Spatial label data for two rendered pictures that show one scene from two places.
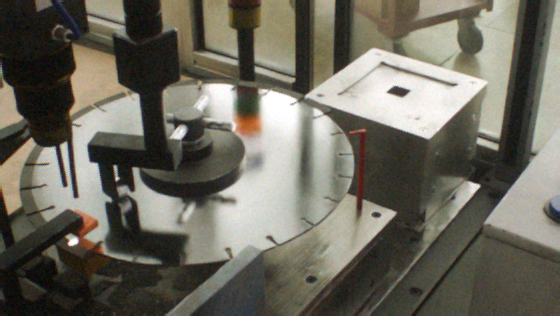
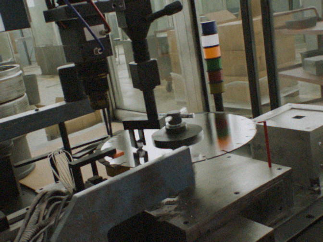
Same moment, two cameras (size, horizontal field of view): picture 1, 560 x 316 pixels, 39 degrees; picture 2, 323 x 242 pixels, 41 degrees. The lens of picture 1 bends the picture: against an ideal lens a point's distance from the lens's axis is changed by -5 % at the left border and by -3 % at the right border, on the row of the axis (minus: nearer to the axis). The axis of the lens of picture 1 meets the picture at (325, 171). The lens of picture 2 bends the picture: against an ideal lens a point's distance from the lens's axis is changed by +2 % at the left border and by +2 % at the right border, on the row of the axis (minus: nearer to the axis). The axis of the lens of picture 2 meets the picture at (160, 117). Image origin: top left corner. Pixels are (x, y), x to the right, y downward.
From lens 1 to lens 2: 0.26 m
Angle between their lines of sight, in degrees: 27
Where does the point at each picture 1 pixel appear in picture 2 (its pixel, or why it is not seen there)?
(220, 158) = (189, 132)
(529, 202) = not seen: outside the picture
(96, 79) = not seen: hidden behind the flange
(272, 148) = (217, 130)
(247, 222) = (195, 152)
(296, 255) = (231, 184)
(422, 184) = (312, 160)
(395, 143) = (293, 138)
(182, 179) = (168, 139)
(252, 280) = (184, 162)
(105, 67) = not seen: hidden behind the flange
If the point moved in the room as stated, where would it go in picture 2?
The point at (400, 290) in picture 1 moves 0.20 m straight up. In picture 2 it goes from (300, 215) to (290, 123)
